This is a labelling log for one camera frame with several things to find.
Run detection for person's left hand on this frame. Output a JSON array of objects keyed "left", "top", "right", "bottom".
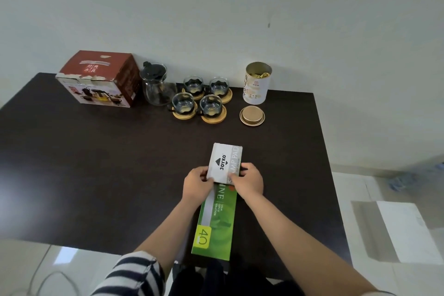
[{"left": 182, "top": 166, "right": 216, "bottom": 207}]

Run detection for person's right hand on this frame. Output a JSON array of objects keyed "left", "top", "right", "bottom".
[{"left": 228, "top": 163, "right": 264, "bottom": 203}]

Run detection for white packet black logo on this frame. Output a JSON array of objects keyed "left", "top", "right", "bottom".
[{"left": 206, "top": 143, "right": 243, "bottom": 185}]

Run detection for green packet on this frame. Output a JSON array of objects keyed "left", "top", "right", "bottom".
[{"left": 191, "top": 183, "right": 238, "bottom": 262}]

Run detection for gold round tin lid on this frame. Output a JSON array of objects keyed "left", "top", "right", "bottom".
[{"left": 239, "top": 105, "right": 266, "bottom": 127}]

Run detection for bamboo coaster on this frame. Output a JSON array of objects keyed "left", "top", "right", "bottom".
[
  {"left": 172, "top": 101, "right": 198, "bottom": 120},
  {"left": 182, "top": 88, "right": 206, "bottom": 101},
  {"left": 201, "top": 105, "right": 228, "bottom": 125},
  {"left": 213, "top": 88, "right": 233, "bottom": 105}
]

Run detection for glass cup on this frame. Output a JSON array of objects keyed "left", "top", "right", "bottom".
[
  {"left": 208, "top": 76, "right": 231, "bottom": 97},
  {"left": 183, "top": 75, "right": 205, "bottom": 96},
  {"left": 170, "top": 92, "right": 196, "bottom": 114},
  {"left": 199, "top": 94, "right": 223, "bottom": 117}
]

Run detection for white tea tin gold lid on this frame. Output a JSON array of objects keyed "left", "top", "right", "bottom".
[{"left": 242, "top": 62, "right": 273, "bottom": 105}]

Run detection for glass teapot black lid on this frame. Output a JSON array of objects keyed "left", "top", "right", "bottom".
[{"left": 139, "top": 61, "right": 178, "bottom": 106}]

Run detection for red cardboard tea set box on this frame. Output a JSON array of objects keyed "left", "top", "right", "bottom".
[{"left": 55, "top": 50, "right": 141, "bottom": 108}]

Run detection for person's right forearm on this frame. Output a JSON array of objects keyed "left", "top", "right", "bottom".
[{"left": 242, "top": 193, "right": 379, "bottom": 296}]

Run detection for person's left forearm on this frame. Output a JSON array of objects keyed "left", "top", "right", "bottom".
[{"left": 133, "top": 198, "right": 210, "bottom": 283}]

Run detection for person's black trousers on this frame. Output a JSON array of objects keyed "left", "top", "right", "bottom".
[{"left": 172, "top": 257, "right": 306, "bottom": 296}]

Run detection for white box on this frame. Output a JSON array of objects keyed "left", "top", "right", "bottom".
[{"left": 376, "top": 201, "right": 444, "bottom": 265}]

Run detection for dark wooden table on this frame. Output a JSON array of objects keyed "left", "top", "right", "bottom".
[{"left": 0, "top": 73, "right": 353, "bottom": 281}]

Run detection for clear plastic water bottle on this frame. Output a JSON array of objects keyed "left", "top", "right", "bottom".
[{"left": 388, "top": 160, "right": 444, "bottom": 192}]

